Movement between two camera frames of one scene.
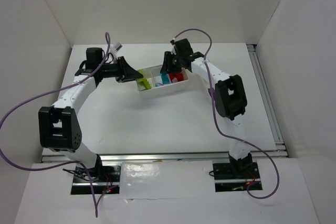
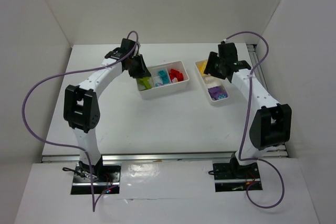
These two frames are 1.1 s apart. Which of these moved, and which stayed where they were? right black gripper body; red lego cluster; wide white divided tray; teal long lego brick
Moved: right black gripper body
Stayed: wide white divided tray; teal long lego brick; red lego cluster
